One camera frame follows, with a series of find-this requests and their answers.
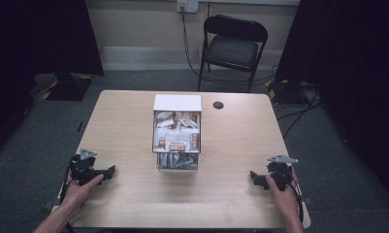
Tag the person's left hand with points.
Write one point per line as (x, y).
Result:
(76, 193)

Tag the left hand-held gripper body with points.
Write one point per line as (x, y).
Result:
(82, 165)

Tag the dark curtain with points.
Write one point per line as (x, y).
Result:
(350, 64)
(37, 39)

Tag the pile of white brown packets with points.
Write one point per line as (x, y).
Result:
(176, 132)

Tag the black stand base striped tape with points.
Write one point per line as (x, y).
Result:
(287, 90)
(66, 85)

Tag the small clear drawer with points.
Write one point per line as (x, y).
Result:
(177, 169)

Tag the white drawer cabinet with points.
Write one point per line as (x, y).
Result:
(177, 103)

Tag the pile of silver sachets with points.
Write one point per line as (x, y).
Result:
(177, 160)

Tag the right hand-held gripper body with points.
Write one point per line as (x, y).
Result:
(281, 173)

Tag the person's right hand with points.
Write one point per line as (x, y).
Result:
(284, 199)

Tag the white wall socket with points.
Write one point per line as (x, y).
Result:
(187, 6)

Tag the black folding chair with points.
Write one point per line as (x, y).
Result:
(232, 48)

